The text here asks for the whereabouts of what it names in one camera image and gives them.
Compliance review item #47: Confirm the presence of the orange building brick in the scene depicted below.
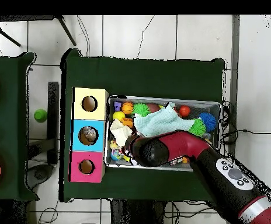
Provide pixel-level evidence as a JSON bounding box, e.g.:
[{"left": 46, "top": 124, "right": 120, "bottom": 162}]
[{"left": 121, "top": 117, "right": 134, "bottom": 129}]

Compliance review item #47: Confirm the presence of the brown toy football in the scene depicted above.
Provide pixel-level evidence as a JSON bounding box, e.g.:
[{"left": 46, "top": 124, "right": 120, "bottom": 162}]
[{"left": 147, "top": 102, "right": 161, "bottom": 114}]

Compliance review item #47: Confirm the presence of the shallow mesh bin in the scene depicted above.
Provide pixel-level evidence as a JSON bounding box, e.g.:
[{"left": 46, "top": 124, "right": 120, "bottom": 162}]
[{"left": 103, "top": 94, "right": 223, "bottom": 173}]

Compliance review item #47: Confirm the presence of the small orange basketball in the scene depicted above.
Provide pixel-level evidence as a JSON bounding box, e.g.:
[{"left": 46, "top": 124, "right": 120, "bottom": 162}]
[{"left": 121, "top": 101, "right": 134, "bottom": 115}]

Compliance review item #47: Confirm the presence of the red ball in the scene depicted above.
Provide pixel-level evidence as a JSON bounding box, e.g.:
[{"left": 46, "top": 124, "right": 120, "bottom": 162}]
[{"left": 178, "top": 104, "right": 192, "bottom": 117}]

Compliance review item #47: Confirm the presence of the clear plastic packet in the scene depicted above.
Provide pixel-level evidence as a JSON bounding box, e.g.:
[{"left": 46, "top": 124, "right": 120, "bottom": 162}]
[{"left": 79, "top": 127, "right": 98, "bottom": 144}]

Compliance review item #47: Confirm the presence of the blue spiky ball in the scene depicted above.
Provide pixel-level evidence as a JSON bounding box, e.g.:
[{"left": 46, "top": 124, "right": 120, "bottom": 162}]
[{"left": 198, "top": 112, "right": 217, "bottom": 132}]

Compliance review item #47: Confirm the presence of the green cloth side table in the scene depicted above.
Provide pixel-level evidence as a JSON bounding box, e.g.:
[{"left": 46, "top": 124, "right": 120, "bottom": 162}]
[{"left": 0, "top": 51, "right": 40, "bottom": 203}]

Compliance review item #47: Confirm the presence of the green spiky ball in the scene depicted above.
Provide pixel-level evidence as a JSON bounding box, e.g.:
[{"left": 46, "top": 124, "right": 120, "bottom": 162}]
[
  {"left": 188, "top": 118, "right": 207, "bottom": 137},
  {"left": 133, "top": 103, "right": 151, "bottom": 117}
]

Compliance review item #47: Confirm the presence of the wooden box with three holes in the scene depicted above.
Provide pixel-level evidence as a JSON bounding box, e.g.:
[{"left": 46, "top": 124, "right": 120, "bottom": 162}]
[{"left": 68, "top": 87, "right": 110, "bottom": 183}]

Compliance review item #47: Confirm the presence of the cream waffle cloth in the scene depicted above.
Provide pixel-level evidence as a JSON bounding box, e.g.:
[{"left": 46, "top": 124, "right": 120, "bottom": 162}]
[{"left": 109, "top": 118, "right": 134, "bottom": 148}]

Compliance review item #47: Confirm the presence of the yellow ball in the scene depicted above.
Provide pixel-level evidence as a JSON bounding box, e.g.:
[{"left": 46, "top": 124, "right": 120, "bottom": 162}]
[{"left": 112, "top": 111, "right": 126, "bottom": 122}]

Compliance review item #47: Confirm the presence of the black metal frame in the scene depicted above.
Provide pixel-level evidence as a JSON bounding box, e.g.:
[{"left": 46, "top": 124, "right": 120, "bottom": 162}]
[{"left": 0, "top": 15, "right": 77, "bottom": 47}]

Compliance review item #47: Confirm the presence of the dark green table cloth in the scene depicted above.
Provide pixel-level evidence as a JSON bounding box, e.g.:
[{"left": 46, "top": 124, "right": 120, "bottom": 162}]
[{"left": 59, "top": 48, "right": 225, "bottom": 203}]

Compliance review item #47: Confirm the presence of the mint green waffle cloth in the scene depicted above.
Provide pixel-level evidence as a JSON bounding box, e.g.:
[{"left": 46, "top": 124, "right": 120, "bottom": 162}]
[{"left": 133, "top": 101, "right": 196, "bottom": 138}]

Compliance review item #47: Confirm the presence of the black floor cable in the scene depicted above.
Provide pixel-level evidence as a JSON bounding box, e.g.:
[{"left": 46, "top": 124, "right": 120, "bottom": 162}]
[{"left": 221, "top": 128, "right": 271, "bottom": 135}]

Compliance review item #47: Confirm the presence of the grey stand base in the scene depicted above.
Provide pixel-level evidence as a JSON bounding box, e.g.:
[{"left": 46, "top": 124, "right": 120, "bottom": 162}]
[{"left": 26, "top": 163, "right": 55, "bottom": 190}]

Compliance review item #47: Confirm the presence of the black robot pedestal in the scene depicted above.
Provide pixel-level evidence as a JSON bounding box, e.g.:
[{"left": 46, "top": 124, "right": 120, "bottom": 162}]
[{"left": 109, "top": 199, "right": 168, "bottom": 224}]

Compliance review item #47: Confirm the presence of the black upright panel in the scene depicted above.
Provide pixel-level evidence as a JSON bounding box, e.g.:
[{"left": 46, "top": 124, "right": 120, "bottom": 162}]
[{"left": 47, "top": 81, "right": 60, "bottom": 165}]

